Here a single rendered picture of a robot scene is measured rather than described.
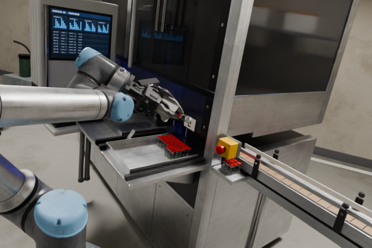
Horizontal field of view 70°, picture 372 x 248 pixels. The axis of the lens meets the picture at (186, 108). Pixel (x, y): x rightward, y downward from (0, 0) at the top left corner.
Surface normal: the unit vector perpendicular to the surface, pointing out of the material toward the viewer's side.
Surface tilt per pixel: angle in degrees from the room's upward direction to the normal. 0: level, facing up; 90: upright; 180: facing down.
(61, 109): 86
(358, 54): 90
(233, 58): 90
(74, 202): 8
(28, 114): 98
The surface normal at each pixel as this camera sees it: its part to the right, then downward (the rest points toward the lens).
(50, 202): 0.25, -0.90
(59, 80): 0.69, 0.30
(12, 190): 0.84, 0.29
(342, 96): -0.32, 0.23
